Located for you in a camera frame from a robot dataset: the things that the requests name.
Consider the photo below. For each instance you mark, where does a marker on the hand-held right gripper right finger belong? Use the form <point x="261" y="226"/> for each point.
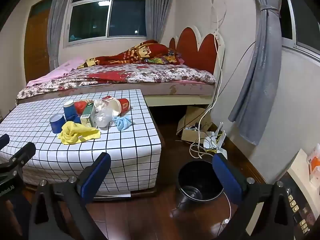
<point x="227" y="177"/>

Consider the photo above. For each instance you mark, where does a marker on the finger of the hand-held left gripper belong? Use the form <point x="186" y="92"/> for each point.
<point x="3" y="140"/>
<point x="23" y="153"/>

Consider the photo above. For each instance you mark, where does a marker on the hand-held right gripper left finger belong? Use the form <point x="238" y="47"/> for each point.
<point x="95" y="176"/>

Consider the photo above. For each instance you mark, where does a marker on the black trash bin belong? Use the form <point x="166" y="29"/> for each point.
<point x="200" y="177"/>

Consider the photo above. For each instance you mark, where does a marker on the green milk carton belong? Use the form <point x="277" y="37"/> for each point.
<point x="87" y="116"/>

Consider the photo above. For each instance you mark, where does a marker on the blue patterned paper cup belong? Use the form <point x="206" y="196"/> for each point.
<point x="69" y="111"/>
<point x="57" y="123"/>

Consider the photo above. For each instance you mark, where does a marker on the red plastic bag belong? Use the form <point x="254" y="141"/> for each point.
<point x="80" y="107"/>

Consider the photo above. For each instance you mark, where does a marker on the white tissue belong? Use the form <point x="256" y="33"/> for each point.
<point x="100" y="104"/>

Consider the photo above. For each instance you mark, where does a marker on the white router with antennas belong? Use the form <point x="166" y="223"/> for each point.
<point x="222" y="152"/>

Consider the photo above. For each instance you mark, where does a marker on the white modem box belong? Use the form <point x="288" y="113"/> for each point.
<point x="209" y="143"/>

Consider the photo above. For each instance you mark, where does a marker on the white checked tablecloth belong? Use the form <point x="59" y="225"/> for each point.
<point x="125" y="142"/>

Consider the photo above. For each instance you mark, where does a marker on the yellow cloth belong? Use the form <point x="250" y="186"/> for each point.
<point x="75" y="132"/>

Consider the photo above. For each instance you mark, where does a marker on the clear plastic bag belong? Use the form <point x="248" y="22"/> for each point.
<point x="103" y="118"/>

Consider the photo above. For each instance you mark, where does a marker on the blue face mask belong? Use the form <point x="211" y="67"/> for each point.
<point x="123" y="123"/>

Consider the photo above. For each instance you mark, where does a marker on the cardboard box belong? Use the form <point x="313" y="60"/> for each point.
<point x="193" y="116"/>

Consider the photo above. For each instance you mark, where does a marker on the white side table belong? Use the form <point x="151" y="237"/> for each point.
<point x="298" y="165"/>

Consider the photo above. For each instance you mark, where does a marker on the red paper cup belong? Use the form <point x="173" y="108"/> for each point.
<point x="123" y="104"/>

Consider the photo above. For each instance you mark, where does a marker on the black appliance with buttons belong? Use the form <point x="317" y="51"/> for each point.
<point x="300" y="205"/>

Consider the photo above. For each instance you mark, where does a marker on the orange and white packet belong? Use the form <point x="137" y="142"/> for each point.
<point x="315" y="165"/>

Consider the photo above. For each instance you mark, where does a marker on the pink cloth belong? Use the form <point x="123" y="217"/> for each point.
<point x="67" y="66"/>

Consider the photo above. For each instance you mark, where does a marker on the grey tied curtain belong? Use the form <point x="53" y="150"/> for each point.
<point x="257" y="80"/>

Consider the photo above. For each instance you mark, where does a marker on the brown wooden door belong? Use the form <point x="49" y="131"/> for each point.
<point x="37" y="42"/>

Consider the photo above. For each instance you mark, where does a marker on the pinkish grey mattress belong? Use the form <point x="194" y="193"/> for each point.
<point x="155" y="88"/>

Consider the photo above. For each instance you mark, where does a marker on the floral bedsheet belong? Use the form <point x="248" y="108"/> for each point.
<point x="150" y="75"/>

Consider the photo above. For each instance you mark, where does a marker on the red patterned blanket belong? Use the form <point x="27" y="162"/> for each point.
<point x="140" y="52"/>

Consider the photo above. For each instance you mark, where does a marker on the white bed with red headboard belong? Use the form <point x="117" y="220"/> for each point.
<point x="190" y="45"/>

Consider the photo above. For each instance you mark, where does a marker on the large sliding window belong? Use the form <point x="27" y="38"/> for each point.
<point x="125" y="17"/>

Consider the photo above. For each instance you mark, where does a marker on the side window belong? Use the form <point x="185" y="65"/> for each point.
<point x="302" y="25"/>

